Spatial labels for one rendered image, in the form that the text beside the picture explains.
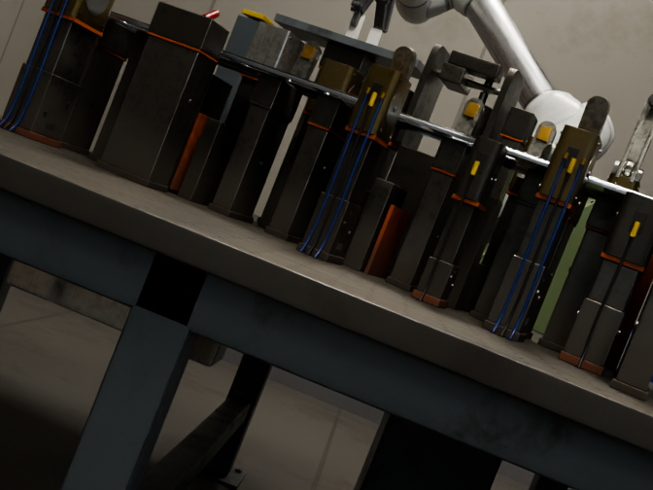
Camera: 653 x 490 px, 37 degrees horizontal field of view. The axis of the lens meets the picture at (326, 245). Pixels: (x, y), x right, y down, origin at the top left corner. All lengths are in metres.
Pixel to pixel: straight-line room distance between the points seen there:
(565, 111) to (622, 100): 1.89
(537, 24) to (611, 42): 0.33
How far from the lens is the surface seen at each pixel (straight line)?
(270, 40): 2.16
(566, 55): 4.49
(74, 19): 1.97
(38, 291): 1.54
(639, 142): 1.99
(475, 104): 2.01
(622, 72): 4.52
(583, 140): 1.59
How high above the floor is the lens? 0.78
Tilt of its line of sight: 2 degrees down
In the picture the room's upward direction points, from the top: 22 degrees clockwise
